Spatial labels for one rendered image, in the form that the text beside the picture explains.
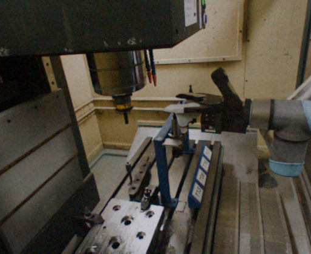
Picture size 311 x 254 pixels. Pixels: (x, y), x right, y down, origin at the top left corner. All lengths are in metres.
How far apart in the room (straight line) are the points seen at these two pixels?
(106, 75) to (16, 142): 0.49
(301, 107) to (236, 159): 1.10
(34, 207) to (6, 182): 0.19
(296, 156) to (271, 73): 1.07
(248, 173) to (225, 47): 0.79
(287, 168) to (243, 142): 1.10
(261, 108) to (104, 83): 0.39
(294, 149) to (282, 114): 0.09
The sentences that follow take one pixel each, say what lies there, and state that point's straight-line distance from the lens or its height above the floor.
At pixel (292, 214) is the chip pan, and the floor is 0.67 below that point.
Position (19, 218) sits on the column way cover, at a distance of 1.11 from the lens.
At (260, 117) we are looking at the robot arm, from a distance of 0.61.
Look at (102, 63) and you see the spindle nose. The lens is 0.64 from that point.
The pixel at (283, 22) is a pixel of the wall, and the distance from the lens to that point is 1.64.
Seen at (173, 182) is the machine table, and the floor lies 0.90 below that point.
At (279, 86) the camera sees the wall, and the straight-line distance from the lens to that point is 1.72.
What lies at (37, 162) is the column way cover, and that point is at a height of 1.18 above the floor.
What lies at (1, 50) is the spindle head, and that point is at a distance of 0.78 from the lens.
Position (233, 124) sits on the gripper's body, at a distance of 0.65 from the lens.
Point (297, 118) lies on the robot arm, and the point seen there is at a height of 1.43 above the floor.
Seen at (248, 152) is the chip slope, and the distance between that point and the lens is 1.72.
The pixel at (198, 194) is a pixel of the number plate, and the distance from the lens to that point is 1.13.
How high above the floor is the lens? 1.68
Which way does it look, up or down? 24 degrees down
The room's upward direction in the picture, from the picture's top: 7 degrees counter-clockwise
